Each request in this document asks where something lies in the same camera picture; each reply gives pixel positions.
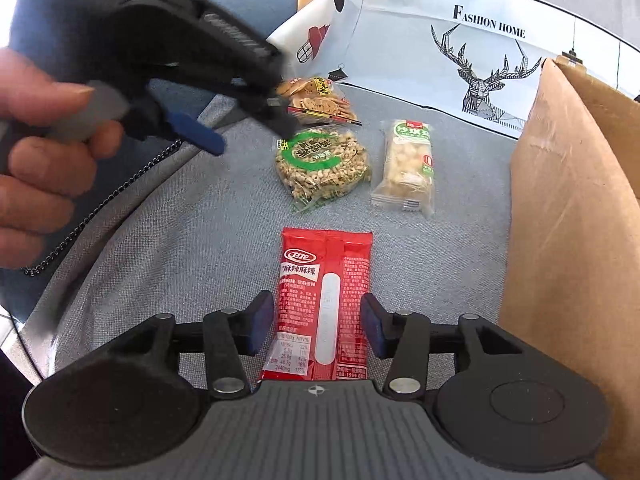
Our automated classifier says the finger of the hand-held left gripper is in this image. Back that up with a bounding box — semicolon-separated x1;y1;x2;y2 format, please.
215;76;301;137
165;111;226;156

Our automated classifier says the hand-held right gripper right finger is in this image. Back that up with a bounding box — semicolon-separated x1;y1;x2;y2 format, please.
360;292;526;395

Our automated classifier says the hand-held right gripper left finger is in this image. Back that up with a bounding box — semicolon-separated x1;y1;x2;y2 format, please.
107;290;276;401

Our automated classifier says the red snack packet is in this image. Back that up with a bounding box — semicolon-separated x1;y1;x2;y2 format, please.
261;227;375;383

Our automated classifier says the green peanut snack packet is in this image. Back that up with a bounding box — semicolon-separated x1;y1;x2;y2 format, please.
272;127;373;211

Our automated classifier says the cardboard box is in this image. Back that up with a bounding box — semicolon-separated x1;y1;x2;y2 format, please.
497;57;640;480

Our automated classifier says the person's left hand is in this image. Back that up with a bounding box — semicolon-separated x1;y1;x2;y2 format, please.
0;47;126;271

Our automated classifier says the brown cracker packet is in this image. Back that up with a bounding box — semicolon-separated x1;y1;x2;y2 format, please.
275;76;362;126

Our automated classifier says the white orange printed pillow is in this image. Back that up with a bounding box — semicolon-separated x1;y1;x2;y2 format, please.
265;0;366;73

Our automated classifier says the blue cushion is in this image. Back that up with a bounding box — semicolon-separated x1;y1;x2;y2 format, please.
0;0;301;323

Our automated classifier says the grey fabric sofa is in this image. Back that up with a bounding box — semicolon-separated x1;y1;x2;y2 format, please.
15;0;640;396

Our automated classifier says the deer print cushion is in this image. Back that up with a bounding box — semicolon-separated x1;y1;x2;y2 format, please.
320;0;640;141

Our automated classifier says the rice crisp bar packet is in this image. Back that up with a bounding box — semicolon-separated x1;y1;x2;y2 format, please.
371;119;437;218

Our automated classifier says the black beaded cord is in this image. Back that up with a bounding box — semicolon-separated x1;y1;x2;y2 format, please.
22;137;183;277

